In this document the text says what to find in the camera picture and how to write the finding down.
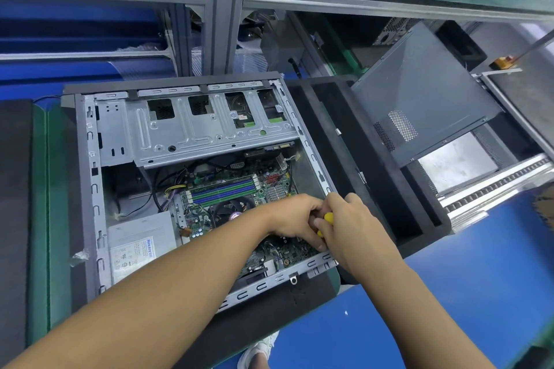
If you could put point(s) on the silver power supply unit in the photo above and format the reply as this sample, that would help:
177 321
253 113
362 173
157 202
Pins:
140 245

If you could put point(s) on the dark grey computer case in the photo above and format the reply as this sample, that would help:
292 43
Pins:
199 122

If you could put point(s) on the black CPU fan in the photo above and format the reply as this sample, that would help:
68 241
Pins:
227 209

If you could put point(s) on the grey metal conveyor plate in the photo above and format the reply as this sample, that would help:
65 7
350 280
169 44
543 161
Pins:
459 161

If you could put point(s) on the person's left forearm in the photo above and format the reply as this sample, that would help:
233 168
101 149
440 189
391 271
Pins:
147 304

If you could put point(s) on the yellow push button box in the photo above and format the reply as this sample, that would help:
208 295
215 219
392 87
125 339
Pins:
504 62

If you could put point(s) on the green motherboard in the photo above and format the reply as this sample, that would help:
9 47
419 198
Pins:
225 190

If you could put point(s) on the thick aluminium frame post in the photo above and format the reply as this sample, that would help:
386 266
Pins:
225 10

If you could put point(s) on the person's right hand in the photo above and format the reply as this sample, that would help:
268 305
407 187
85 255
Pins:
359 235

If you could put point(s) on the grey case side panel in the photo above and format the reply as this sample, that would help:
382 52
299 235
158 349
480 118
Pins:
424 92

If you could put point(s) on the black divided foam tray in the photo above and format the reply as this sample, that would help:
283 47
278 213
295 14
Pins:
372 174

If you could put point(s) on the person's left hand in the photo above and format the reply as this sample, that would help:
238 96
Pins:
299 217

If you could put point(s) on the aluminium conveyor frame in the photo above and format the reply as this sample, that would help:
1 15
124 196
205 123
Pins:
502 187

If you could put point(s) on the person's white shoe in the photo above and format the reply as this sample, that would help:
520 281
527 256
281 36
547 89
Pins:
258 351

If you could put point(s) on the blue plastic crate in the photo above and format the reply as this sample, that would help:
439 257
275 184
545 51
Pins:
86 40

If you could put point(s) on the clear plastic bag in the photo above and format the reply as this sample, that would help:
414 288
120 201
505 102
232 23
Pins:
251 57

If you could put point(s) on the person's right forearm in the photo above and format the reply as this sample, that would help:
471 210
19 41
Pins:
433 321

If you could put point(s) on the distant computer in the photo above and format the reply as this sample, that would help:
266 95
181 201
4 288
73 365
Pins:
394 31

